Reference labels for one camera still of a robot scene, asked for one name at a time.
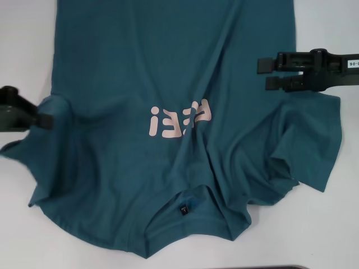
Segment teal t-shirt with pink print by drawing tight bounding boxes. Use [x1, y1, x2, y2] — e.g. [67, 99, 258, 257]
[0, 0, 344, 247]

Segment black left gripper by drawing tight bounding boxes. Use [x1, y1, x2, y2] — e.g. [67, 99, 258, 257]
[0, 86, 54, 133]

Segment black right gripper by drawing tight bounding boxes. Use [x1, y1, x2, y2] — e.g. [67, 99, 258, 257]
[257, 48, 359, 94]

